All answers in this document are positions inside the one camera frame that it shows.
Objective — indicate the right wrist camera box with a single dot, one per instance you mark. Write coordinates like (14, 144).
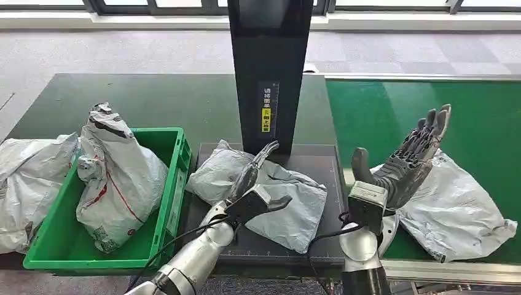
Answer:
(366, 205)

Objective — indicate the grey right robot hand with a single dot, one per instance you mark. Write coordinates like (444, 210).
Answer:
(403, 175)

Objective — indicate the large white plastic parcel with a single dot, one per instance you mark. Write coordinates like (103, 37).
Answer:
(456, 211)

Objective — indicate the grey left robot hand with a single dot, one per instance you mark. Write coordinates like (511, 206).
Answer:
(248, 179)

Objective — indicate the white window sill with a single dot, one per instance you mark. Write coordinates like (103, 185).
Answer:
(122, 21)

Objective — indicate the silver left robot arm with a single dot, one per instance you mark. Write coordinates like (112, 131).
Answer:
(195, 256)

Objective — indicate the grey plastic parcel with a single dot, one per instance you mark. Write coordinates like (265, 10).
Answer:
(293, 216)

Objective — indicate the green plastic crate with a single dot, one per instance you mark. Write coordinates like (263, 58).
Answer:
(57, 244)

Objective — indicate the dark window frame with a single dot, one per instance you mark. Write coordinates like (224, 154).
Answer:
(97, 6)

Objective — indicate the silver conveyor frame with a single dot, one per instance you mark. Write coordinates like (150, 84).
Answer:
(447, 272)

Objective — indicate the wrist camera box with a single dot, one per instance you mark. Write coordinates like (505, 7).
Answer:
(366, 205)
(244, 207)

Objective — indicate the white parcel with black stripe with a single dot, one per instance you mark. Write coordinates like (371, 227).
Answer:
(122, 183)

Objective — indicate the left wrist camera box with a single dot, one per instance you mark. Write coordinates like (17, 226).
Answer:
(244, 207)

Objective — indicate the crumpled white plastic parcel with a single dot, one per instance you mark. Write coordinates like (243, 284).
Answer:
(28, 183)

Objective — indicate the small white object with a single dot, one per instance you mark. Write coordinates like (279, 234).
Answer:
(311, 68)

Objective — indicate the black and yellow label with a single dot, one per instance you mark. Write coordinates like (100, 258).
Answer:
(266, 120)

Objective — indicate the green conveyor belt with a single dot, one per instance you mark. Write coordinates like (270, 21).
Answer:
(366, 114)

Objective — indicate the black scanner base plate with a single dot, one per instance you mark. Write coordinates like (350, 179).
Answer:
(331, 175)

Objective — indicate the black scanner post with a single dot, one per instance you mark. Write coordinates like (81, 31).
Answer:
(252, 81)

